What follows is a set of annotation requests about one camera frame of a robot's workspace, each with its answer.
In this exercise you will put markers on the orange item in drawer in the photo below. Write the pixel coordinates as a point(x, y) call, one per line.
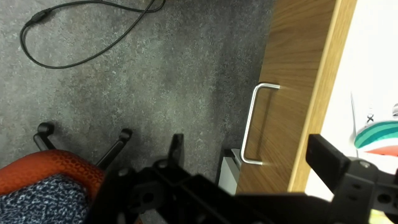
point(386, 151)

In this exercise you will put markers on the orange chair with blue cushion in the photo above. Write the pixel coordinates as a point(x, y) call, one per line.
point(53, 186)

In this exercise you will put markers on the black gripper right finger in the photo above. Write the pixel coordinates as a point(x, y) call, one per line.
point(355, 182)

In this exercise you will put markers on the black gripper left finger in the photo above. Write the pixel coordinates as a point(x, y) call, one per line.
point(176, 155)

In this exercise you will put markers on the green item in drawer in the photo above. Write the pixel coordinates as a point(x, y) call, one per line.
point(378, 131)

